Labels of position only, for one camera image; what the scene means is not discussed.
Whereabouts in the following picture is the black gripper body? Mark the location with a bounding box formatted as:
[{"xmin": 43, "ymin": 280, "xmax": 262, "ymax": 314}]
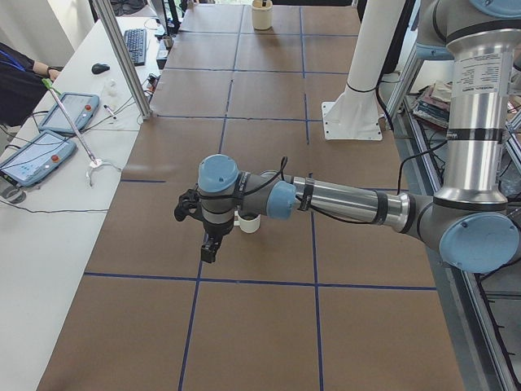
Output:
[{"xmin": 204, "ymin": 222, "xmax": 232, "ymax": 247}]

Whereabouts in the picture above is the white ribbed mug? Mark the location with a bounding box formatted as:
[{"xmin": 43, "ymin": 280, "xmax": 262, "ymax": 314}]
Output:
[{"xmin": 234, "ymin": 213, "xmax": 261, "ymax": 234}]

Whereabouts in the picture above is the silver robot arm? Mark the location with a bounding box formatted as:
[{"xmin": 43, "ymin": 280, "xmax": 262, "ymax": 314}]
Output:
[{"xmin": 194, "ymin": 1, "xmax": 520, "ymax": 273}]

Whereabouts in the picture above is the silver reacher grabber stick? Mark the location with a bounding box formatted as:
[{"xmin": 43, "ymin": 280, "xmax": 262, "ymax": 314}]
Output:
[{"xmin": 42, "ymin": 78, "xmax": 122, "ymax": 187}]

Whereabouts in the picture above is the black marker pen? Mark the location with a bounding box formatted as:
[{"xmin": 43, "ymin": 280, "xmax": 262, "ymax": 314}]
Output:
[{"xmin": 103, "ymin": 104, "xmax": 117, "ymax": 120}]

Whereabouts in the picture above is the upper teach pendant tablet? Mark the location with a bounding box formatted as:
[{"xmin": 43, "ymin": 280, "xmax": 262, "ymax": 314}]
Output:
[{"xmin": 38, "ymin": 92, "xmax": 99, "ymax": 136}]

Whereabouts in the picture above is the teach pendant tablet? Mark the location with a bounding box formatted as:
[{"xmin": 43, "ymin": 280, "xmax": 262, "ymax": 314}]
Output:
[
  {"xmin": 1, "ymin": 130, "xmax": 77, "ymax": 187},
  {"xmin": 38, "ymin": 92, "xmax": 99, "ymax": 136}
]

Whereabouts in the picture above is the lower teach pendant tablet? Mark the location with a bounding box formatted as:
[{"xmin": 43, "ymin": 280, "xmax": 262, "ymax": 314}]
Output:
[{"xmin": 1, "ymin": 130, "xmax": 77, "ymax": 187}]

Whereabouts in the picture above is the black computer mouse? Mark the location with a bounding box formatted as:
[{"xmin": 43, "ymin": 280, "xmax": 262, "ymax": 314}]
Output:
[{"xmin": 91, "ymin": 63, "xmax": 111, "ymax": 75}]

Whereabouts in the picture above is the black keyboard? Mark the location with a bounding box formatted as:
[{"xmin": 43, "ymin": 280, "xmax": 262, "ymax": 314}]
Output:
[{"xmin": 124, "ymin": 29, "xmax": 147, "ymax": 66}]

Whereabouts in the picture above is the cream basket container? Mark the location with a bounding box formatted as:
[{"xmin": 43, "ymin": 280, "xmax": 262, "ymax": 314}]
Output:
[{"xmin": 251, "ymin": 0, "xmax": 273, "ymax": 31}]

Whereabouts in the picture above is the seated person in black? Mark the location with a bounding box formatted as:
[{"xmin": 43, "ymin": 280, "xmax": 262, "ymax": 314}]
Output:
[{"xmin": 1, "ymin": 43, "xmax": 61, "ymax": 127}]

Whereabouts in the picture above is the stack of books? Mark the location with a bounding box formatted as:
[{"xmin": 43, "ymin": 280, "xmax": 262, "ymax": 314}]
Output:
[{"xmin": 412, "ymin": 81, "xmax": 452, "ymax": 129}]

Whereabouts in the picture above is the aluminium frame post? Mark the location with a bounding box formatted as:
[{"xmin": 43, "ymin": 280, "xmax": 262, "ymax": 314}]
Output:
[{"xmin": 91, "ymin": 0, "xmax": 152, "ymax": 121}]

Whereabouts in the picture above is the white camera pole with base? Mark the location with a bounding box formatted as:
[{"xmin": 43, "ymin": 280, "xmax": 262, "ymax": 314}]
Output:
[{"xmin": 322, "ymin": 0, "xmax": 415, "ymax": 141}]

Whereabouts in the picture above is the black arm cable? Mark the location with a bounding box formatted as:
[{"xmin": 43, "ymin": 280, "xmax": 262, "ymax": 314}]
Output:
[{"xmin": 396, "ymin": 140, "xmax": 449, "ymax": 195}]

